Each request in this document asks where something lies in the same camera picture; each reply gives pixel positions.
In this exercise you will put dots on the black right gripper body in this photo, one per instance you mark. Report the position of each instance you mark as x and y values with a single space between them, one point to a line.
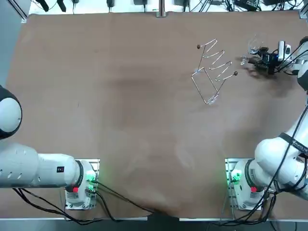
270 62

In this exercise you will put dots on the clear glass goblet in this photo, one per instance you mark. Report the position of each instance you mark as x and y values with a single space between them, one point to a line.
256 45

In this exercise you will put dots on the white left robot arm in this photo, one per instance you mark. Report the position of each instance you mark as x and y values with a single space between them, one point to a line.
48 170

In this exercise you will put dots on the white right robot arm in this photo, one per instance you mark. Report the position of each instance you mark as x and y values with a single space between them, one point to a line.
269 154

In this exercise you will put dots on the black flat box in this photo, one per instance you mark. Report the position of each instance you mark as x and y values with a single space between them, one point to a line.
272 2

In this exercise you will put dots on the black labelled power adapter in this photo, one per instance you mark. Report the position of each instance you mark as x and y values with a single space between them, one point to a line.
247 3

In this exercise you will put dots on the large black power brick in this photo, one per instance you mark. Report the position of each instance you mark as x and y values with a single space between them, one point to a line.
139 2
180 2

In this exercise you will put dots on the small black power adapter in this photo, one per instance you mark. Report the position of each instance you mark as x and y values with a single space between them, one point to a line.
76 2
110 3

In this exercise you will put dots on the aluminium corner post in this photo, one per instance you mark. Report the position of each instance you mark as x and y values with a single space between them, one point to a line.
303 13
22 16

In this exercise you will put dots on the aluminium camera post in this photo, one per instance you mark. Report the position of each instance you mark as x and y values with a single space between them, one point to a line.
160 9

